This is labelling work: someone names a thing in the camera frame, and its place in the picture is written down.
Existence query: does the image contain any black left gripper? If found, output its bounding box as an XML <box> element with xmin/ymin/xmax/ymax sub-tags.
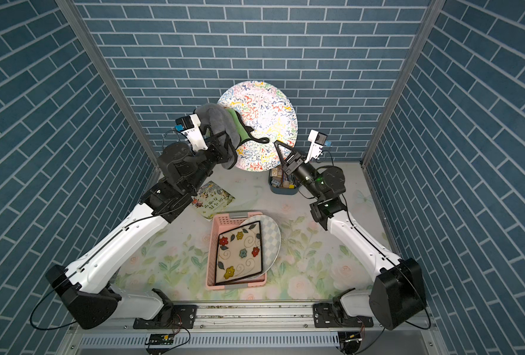
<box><xmin>181</xmin><ymin>129</ymin><xmax>228</xmax><ymax>195</ymax></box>

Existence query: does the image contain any grey green cleaning cloth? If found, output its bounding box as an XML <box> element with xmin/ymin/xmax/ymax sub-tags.
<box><xmin>194</xmin><ymin>103</ymin><xmax>270</xmax><ymax>170</ymax></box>

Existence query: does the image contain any round colourful squiggle plate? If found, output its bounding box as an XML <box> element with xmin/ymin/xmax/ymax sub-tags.
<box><xmin>218</xmin><ymin>81</ymin><xmax>298</xmax><ymax>172</ymax></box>

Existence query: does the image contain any square floral plate black rim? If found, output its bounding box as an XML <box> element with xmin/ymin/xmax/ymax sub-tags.
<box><xmin>214</xmin><ymin>221</ymin><xmax>263</xmax><ymax>285</ymax></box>

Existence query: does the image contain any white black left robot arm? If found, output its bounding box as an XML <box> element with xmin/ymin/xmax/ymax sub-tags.
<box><xmin>46</xmin><ymin>138</ymin><xmax>237</xmax><ymax>330</ymax></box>

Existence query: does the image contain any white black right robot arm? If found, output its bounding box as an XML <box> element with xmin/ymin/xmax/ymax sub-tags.
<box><xmin>274</xmin><ymin>141</ymin><xmax>427</xmax><ymax>330</ymax></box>

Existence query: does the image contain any round checkered plate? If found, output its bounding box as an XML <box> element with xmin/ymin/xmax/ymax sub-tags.
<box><xmin>241</xmin><ymin>214</ymin><xmax>281</xmax><ymax>274</ymax></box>

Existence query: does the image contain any teal plastic storage bin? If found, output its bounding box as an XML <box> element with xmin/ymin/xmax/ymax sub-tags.
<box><xmin>268</xmin><ymin>166</ymin><xmax>299</xmax><ymax>195</ymax></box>

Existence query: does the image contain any pink plastic basket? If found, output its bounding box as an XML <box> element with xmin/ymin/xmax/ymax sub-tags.
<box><xmin>206</xmin><ymin>212</ymin><xmax>267</xmax><ymax>291</ymax></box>

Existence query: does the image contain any green circuit board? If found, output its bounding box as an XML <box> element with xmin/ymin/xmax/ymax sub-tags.
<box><xmin>145</xmin><ymin>334</ymin><xmax>175</xmax><ymax>348</ymax></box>

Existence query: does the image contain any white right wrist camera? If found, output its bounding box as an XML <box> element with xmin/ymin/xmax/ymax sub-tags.
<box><xmin>305</xmin><ymin>130</ymin><xmax>331</xmax><ymax>164</ymax></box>

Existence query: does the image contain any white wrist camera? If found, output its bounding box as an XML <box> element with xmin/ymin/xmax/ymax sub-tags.
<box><xmin>175</xmin><ymin>114</ymin><xmax>208</xmax><ymax>152</ymax></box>
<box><xmin>305</xmin><ymin>130</ymin><xmax>331</xmax><ymax>164</ymax></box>

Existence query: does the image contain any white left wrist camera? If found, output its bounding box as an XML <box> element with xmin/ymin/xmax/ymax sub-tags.
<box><xmin>175</xmin><ymin>114</ymin><xmax>208</xmax><ymax>152</ymax></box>

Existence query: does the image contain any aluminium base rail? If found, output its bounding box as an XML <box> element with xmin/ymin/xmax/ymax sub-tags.
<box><xmin>57</xmin><ymin>301</ymin><xmax>447</xmax><ymax>354</ymax></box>

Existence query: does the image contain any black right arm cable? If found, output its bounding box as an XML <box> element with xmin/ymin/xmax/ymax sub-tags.
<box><xmin>399</xmin><ymin>265</ymin><xmax>432</xmax><ymax>331</ymax></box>

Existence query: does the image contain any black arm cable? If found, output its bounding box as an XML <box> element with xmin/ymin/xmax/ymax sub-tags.
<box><xmin>399</xmin><ymin>265</ymin><xmax>432</xmax><ymax>331</ymax></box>
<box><xmin>29</xmin><ymin>283</ymin><xmax>77</xmax><ymax>331</ymax></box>

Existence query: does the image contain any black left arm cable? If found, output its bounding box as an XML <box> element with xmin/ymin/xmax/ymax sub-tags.
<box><xmin>29</xmin><ymin>283</ymin><xmax>77</xmax><ymax>331</ymax></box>

